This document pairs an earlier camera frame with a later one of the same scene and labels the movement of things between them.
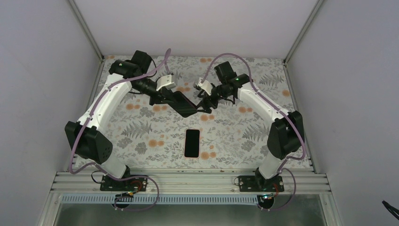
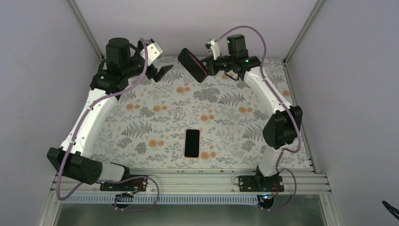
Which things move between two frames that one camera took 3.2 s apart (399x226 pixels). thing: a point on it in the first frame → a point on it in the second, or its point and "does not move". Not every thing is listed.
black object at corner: [394, 211] does not move
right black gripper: [203, 103] → [211, 67]
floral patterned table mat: [146, 134] does not move
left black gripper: [164, 93] → [152, 74]
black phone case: [183, 104] → [189, 61]
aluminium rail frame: [186, 181] does not move
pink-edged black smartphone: [192, 143] does not move
